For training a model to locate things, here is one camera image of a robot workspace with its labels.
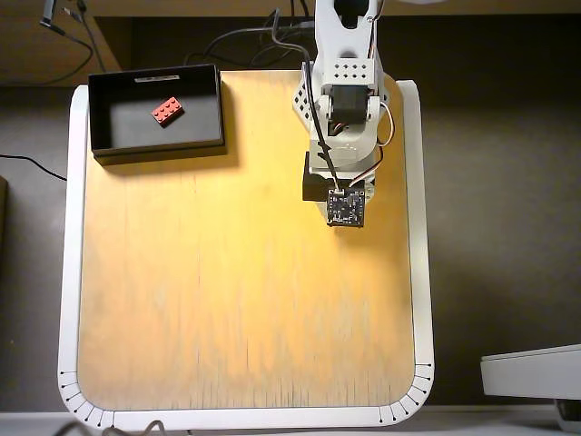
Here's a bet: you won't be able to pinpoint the grey looped cable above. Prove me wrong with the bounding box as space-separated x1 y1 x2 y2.
57 420 170 436

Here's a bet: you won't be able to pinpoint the black looping power cable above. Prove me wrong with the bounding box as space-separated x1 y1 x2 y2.
184 17 315 70

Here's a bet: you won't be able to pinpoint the black camera cable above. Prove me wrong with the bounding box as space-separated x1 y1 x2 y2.
270 7 346 194

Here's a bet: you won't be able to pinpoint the grey cable with plug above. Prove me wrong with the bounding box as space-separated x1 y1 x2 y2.
0 0 110 88

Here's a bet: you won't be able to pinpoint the white plastic device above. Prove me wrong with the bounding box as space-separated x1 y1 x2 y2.
479 343 581 432

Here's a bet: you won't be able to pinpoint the thin black cable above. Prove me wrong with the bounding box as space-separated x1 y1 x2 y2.
0 154 69 181

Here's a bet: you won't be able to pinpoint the white rounded table frame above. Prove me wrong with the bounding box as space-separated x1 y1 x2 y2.
57 79 436 431

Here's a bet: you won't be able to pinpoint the white red servo wires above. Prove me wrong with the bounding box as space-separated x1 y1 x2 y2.
349 98 397 188

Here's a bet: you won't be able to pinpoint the red lego brick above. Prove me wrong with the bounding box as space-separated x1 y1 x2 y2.
151 96 187 130

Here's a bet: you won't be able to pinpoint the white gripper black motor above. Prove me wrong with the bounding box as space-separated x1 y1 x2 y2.
301 152 379 206

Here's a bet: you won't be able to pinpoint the black bin box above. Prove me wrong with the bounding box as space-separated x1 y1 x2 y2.
87 64 227 168

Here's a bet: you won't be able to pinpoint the black camera circuit board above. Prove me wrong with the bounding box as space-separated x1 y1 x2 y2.
326 187 367 229

